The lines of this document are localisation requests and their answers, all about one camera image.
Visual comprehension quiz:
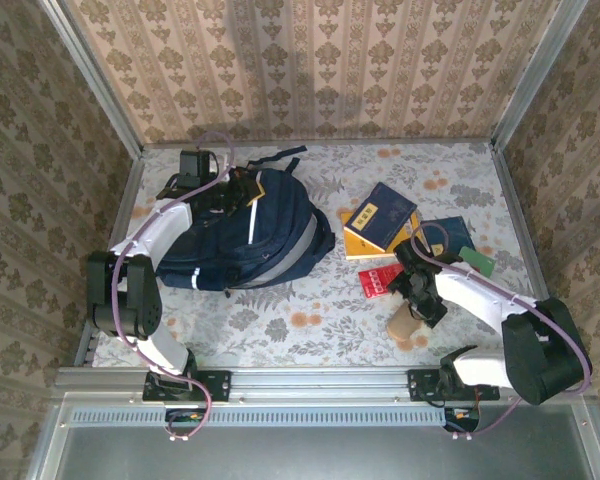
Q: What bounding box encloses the aluminium front rail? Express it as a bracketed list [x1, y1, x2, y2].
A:
[54, 366, 594, 401]

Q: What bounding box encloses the tan fabric pouch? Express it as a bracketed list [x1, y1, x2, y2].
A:
[385, 302, 429, 341]

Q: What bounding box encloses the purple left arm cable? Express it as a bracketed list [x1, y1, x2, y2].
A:
[108, 131, 236, 441]

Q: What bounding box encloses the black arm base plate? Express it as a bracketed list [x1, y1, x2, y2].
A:
[407, 368, 501, 404]
[142, 370, 232, 404]

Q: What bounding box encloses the floral print tablecloth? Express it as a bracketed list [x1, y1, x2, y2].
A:
[92, 142, 554, 369]

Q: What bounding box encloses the aluminium side rail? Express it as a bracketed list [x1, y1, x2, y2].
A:
[488, 142, 579, 364]
[74, 153, 146, 369]

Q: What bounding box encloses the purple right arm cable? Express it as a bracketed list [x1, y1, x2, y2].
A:
[408, 222, 594, 441]

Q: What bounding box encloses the green card with house print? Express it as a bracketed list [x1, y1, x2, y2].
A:
[457, 245, 496, 279]

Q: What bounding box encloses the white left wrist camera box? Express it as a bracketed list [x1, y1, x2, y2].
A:
[208, 153, 232, 185]

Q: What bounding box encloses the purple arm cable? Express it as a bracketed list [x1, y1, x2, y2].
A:
[408, 222, 594, 441]
[108, 131, 236, 441]

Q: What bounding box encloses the navy blue backpack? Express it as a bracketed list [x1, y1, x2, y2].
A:
[154, 144, 336, 297]

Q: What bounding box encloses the yellow paperback book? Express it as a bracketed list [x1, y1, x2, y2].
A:
[340, 209, 424, 261]

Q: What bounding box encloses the red package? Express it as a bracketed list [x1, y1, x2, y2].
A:
[358, 263, 406, 300]

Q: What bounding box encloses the grey slotted cable duct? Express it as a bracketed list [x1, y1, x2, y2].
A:
[62, 403, 449, 427]

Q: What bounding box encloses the aluminium back rail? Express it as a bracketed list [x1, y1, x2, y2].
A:
[142, 139, 494, 148]

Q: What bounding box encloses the blue thread-bound book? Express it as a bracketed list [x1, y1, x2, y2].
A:
[343, 181, 418, 254]
[419, 215, 477, 261]

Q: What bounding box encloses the aluminium frame post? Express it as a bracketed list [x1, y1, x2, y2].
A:
[37, 0, 145, 157]
[490, 0, 592, 151]

